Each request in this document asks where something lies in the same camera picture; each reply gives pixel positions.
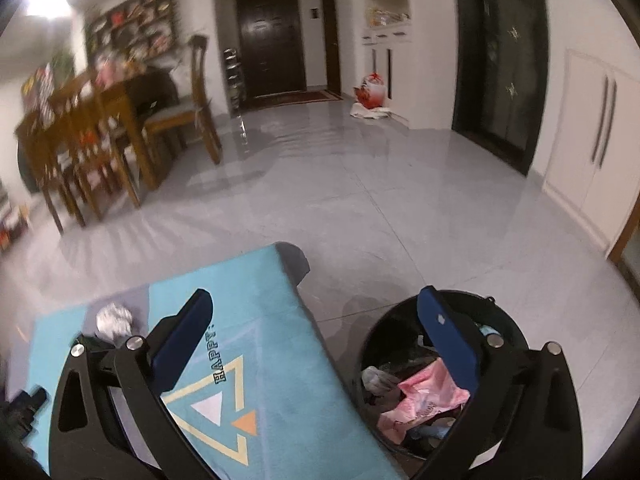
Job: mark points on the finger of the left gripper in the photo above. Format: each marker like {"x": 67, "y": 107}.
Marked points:
{"x": 19, "y": 414}

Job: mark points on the small shelf with boxes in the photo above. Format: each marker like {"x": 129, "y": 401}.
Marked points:
{"x": 13, "y": 221}

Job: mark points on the wooden dining table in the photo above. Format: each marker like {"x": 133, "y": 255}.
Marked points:
{"x": 127, "y": 101}

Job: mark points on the pink plastic wrapper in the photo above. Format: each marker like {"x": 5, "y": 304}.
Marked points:
{"x": 428, "y": 393}

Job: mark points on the black round trash bin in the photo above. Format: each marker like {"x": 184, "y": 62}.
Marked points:
{"x": 398, "y": 345}

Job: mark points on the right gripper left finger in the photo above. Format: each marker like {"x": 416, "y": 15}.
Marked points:
{"x": 86, "y": 437}

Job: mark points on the red white gift bag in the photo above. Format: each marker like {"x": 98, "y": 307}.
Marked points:
{"x": 370, "y": 98}

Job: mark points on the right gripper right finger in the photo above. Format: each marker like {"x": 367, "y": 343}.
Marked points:
{"x": 522, "y": 420}

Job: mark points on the light blue face mask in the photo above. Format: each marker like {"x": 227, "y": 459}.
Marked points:
{"x": 434, "y": 433}

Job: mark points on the white plastic bag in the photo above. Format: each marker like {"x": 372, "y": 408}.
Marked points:
{"x": 378, "y": 382}
{"x": 114, "y": 323}

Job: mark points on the blue patterned rug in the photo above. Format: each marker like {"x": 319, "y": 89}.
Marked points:
{"x": 259, "y": 398}

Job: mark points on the dark entrance door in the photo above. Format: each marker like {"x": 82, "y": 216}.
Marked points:
{"x": 271, "y": 45}

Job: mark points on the wall display shelf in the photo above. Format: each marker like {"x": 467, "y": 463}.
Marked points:
{"x": 136, "y": 30}

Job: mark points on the metal shoe rack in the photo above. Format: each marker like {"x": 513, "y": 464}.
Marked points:
{"x": 235, "y": 80}

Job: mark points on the white shoe cabinet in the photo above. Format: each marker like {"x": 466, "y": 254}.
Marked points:
{"x": 413, "y": 46}

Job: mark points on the wooden dining chair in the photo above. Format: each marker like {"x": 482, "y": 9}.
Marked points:
{"x": 41, "y": 157}
{"x": 96, "y": 143}
{"x": 195, "y": 110}

